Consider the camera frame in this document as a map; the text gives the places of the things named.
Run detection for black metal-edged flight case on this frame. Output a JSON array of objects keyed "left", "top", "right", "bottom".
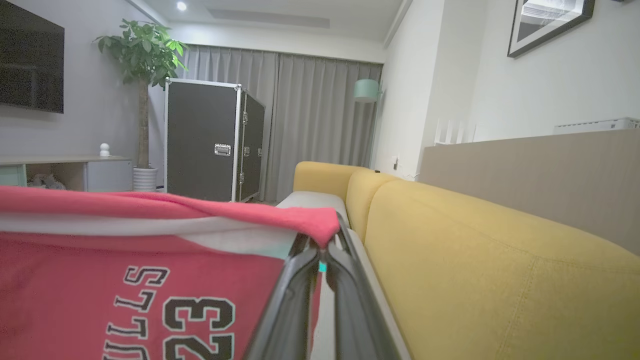
[{"left": 164, "top": 78, "right": 266, "bottom": 203}]

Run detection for black wall television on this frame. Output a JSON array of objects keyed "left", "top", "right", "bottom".
[{"left": 0, "top": 0, "right": 66, "bottom": 114}]

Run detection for yellow sofa backrest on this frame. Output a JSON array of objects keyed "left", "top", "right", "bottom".
[{"left": 345, "top": 170, "right": 640, "bottom": 360}]

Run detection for beige partition panel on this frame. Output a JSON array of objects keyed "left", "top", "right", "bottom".
[{"left": 419, "top": 129, "right": 640, "bottom": 256}]

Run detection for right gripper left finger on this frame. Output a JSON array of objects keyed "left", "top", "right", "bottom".
[{"left": 244, "top": 232, "right": 322, "bottom": 360}]

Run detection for red shorts with white stripe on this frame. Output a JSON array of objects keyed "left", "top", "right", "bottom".
[{"left": 0, "top": 186, "right": 342, "bottom": 360}]

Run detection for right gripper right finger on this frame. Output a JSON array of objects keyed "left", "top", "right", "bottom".
[{"left": 324, "top": 212, "right": 403, "bottom": 360}]

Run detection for yellow sofa armrest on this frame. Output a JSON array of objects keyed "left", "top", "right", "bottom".
[{"left": 292, "top": 161, "right": 373, "bottom": 203}]

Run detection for white ribbed plant pot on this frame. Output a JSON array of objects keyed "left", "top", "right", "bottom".
[{"left": 132, "top": 167, "right": 159, "bottom": 193}]

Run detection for pale bundle in cabinet shelf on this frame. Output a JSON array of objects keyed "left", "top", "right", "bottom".
[{"left": 27, "top": 173, "right": 67, "bottom": 191}]

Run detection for white slatted box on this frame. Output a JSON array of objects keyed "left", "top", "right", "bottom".
[{"left": 553, "top": 117, "right": 640, "bottom": 135}]

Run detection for black framed wall picture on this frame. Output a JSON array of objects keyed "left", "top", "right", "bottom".
[{"left": 507, "top": 0, "right": 596, "bottom": 59}]

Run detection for green potted tree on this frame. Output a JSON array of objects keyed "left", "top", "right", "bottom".
[{"left": 94, "top": 19, "right": 189, "bottom": 171}]

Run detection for white router with antennas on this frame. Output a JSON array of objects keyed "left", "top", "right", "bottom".
[{"left": 433, "top": 118, "right": 477, "bottom": 146}]

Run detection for wood and white tv cabinet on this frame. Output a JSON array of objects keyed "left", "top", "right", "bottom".
[{"left": 0, "top": 155, "right": 134, "bottom": 193}]

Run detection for grey curtains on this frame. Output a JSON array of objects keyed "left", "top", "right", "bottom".
[{"left": 175, "top": 44, "right": 384, "bottom": 203}]

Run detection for large grey sofa seat cushion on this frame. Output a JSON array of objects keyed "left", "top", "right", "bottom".
[{"left": 310, "top": 227, "right": 414, "bottom": 360}]

